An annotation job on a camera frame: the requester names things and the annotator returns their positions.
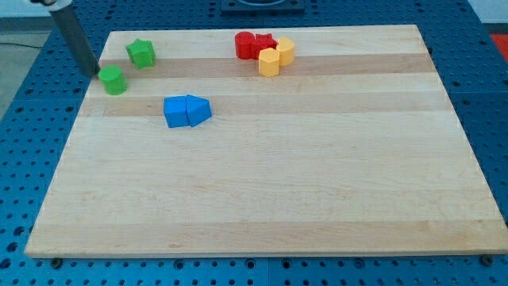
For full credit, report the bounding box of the yellow hexagon block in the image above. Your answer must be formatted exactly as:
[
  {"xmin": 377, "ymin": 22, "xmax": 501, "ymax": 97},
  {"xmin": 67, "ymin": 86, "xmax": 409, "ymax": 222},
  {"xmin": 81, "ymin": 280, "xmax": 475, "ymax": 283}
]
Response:
[{"xmin": 258, "ymin": 48, "xmax": 280, "ymax": 77}]

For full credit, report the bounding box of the green star block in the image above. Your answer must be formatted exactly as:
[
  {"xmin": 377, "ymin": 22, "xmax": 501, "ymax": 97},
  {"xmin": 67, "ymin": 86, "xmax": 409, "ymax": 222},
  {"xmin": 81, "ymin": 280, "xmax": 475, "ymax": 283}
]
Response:
[{"xmin": 126, "ymin": 38, "xmax": 156, "ymax": 69}]

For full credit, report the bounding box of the blue cube block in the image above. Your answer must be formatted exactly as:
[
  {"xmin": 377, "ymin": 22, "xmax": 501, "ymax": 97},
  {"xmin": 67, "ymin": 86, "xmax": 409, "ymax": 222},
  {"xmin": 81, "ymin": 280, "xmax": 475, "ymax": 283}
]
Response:
[{"xmin": 164, "ymin": 96, "xmax": 190, "ymax": 128}]

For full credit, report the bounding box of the yellow cylinder block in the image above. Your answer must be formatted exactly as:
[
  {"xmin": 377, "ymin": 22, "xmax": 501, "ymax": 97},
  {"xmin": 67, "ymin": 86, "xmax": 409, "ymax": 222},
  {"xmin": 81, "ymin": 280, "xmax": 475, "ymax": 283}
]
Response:
[{"xmin": 276, "ymin": 37, "xmax": 295, "ymax": 66}]

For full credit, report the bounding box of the red cylinder block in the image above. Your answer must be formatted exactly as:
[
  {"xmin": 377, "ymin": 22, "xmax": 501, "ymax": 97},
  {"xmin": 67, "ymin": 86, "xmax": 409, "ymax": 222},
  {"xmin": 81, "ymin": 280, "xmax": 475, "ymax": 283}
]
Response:
[{"xmin": 234, "ymin": 31, "xmax": 255, "ymax": 60}]

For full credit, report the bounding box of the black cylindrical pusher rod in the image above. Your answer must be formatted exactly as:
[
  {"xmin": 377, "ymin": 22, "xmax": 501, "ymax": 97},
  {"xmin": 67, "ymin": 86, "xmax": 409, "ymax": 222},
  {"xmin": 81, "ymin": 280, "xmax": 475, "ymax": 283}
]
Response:
[{"xmin": 47, "ymin": 0, "xmax": 100, "ymax": 77}]

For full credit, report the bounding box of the red star block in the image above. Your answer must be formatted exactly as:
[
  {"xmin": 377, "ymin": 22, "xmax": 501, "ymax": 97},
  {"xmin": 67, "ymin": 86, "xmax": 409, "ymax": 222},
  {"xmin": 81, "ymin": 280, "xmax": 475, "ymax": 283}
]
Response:
[{"xmin": 251, "ymin": 33, "xmax": 278, "ymax": 60}]

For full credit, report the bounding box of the wooden board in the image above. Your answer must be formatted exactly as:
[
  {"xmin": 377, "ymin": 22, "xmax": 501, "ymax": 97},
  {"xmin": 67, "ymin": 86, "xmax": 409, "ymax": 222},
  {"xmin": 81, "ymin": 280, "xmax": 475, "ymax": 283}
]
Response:
[{"xmin": 25, "ymin": 25, "xmax": 507, "ymax": 258}]

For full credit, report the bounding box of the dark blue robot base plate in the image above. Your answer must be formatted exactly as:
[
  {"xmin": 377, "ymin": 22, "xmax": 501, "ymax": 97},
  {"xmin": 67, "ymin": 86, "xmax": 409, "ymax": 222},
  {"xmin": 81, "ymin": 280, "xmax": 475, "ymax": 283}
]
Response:
[{"xmin": 219, "ymin": 0, "xmax": 306, "ymax": 14}]

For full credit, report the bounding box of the green cylinder block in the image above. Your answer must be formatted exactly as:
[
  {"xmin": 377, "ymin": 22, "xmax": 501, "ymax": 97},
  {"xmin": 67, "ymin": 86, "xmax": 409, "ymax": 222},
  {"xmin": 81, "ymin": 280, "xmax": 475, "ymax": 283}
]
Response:
[{"xmin": 98, "ymin": 65, "xmax": 127, "ymax": 95}]

